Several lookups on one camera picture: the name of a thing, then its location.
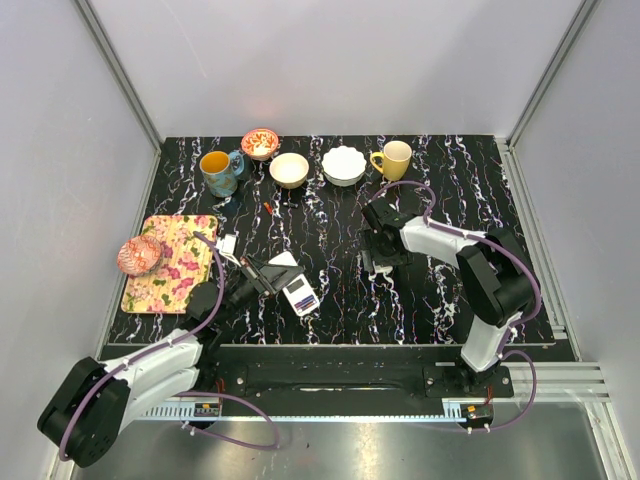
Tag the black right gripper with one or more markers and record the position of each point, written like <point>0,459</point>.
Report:
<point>400,258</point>

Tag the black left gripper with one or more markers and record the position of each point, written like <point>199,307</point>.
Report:
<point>271,278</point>

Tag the white red remote control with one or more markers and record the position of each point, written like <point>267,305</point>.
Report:
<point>299,288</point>

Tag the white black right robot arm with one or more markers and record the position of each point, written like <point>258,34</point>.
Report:
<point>500,286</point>

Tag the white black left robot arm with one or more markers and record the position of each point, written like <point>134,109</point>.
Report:
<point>97,400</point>

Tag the floral wooden tray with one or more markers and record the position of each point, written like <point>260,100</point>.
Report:
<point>185,263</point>

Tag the white scalloped bowl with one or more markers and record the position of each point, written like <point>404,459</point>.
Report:
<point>343,166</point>

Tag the yellow mug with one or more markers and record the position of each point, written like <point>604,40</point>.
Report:
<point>393,160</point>

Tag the cream round bowl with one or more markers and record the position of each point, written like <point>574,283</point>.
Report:
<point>289,170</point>

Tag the blue floral mug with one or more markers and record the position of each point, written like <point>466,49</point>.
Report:
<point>222,172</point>

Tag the orange patterned small bowl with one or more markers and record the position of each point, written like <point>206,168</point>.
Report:
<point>260,144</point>

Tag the red patterned bowl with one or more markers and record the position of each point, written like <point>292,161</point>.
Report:
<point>139,255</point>

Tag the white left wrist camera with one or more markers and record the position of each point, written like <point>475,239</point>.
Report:
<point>226,247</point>

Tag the aluminium frame post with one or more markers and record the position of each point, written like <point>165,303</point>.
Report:
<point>99,34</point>

